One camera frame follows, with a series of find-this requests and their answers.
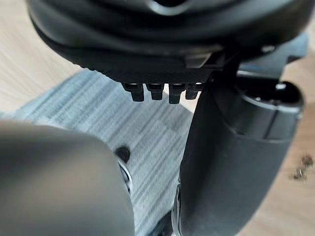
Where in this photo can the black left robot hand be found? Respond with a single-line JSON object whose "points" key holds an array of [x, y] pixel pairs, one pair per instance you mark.
{"points": [[152, 44]]}

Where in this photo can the grey striped floor rug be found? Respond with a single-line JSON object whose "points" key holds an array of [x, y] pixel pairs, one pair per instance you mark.
{"points": [[150, 137]]}

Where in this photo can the silver robot leg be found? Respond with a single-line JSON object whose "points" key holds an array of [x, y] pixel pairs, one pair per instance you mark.
{"points": [[54, 182]]}

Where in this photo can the small dark floor debris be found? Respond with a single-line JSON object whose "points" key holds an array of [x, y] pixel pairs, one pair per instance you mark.
{"points": [[303, 167]]}

